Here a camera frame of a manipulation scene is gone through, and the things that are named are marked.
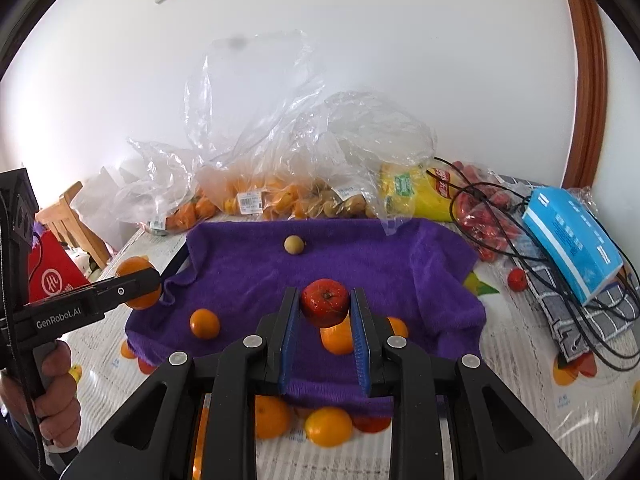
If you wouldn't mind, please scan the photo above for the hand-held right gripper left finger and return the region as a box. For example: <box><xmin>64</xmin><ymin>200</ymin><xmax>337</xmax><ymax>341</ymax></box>
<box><xmin>62</xmin><ymin>287</ymin><xmax>301</xmax><ymax>480</ymax></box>

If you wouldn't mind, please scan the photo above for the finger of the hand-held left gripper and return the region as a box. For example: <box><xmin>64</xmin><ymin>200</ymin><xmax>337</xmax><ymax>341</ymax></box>
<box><xmin>27</xmin><ymin>267</ymin><xmax>162</xmax><ymax>314</ymax></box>

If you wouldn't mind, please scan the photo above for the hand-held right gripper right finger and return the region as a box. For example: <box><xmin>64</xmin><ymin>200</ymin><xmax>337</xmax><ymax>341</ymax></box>
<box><xmin>350</xmin><ymin>287</ymin><xmax>586</xmax><ymax>480</ymax></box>

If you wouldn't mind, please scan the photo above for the yellow-orange mandarin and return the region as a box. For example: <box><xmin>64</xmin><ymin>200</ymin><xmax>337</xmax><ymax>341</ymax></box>
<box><xmin>305</xmin><ymin>406</ymin><xmax>354</xmax><ymax>448</ymax></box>

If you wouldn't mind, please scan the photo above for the person's left hand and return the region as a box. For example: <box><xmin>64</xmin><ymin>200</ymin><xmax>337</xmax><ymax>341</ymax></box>
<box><xmin>2</xmin><ymin>342</ymin><xmax>83</xmax><ymax>449</ymax></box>

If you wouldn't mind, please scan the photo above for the red paper bag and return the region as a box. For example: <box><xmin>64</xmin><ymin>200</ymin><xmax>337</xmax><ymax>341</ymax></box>
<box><xmin>27</xmin><ymin>232</ymin><xmax>93</xmax><ymax>306</ymax></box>

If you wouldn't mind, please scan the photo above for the purple towel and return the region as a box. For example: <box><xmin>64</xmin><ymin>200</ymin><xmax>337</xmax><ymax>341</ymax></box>
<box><xmin>124</xmin><ymin>217</ymin><xmax>488</xmax><ymax>418</ymax></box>

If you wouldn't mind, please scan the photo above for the wooden chair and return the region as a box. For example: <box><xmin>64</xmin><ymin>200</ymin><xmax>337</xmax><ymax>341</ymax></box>
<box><xmin>35</xmin><ymin>181</ymin><xmax>113</xmax><ymax>268</ymax></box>

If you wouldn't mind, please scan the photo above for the white plastic bag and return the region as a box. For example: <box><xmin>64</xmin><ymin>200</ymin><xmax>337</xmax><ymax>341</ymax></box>
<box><xmin>70</xmin><ymin>165</ymin><xmax>136</xmax><ymax>241</ymax></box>

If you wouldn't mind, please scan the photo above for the clear bag of mandarins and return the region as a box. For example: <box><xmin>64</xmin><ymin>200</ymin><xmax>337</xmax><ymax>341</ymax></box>
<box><xmin>125</xmin><ymin>137</ymin><xmax>218</xmax><ymax>236</ymax></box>

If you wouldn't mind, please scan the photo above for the yellow plastic packet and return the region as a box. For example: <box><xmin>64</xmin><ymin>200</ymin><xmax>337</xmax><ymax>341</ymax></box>
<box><xmin>377</xmin><ymin>160</ymin><xmax>456</xmax><ymax>222</ymax></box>

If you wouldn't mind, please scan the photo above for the clear bag of red fruit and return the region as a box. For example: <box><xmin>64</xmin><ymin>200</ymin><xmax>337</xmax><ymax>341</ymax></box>
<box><xmin>447</xmin><ymin>160</ymin><xmax>531</xmax><ymax>263</ymax></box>

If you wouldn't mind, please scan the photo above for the fruit print tablecloth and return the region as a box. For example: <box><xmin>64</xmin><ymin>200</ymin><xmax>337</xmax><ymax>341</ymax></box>
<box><xmin>45</xmin><ymin>220</ymin><xmax>640</xmax><ymax>480</ymax></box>

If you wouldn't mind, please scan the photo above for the clear bag of small oranges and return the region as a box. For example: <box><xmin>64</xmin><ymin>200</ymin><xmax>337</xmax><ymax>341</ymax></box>
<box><xmin>184</xmin><ymin>30</ymin><xmax>331</xmax><ymax>221</ymax></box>

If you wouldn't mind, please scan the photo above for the clear bag of longans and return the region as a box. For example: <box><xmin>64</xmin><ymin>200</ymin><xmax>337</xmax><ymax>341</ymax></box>
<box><xmin>295</xmin><ymin>91</ymin><xmax>437</xmax><ymax>236</ymax></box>

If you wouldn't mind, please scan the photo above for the grey checked cloth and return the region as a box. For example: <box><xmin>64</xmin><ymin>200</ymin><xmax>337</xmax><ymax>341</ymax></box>
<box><xmin>520</xmin><ymin>240</ymin><xmax>640</xmax><ymax>363</ymax></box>

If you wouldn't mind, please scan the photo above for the blue tissue box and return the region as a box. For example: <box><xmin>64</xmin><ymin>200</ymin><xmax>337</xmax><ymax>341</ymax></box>
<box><xmin>521</xmin><ymin>186</ymin><xmax>625</xmax><ymax>306</ymax></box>

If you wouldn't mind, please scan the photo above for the black cable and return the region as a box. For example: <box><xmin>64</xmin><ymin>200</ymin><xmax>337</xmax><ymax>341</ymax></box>
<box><xmin>432</xmin><ymin>156</ymin><xmax>640</xmax><ymax>373</ymax></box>

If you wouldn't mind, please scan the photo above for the brown wooden door frame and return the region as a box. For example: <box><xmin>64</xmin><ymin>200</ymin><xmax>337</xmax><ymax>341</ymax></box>
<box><xmin>555</xmin><ymin>0</ymin><xmax>608</xmax><ymax>191</ymax></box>

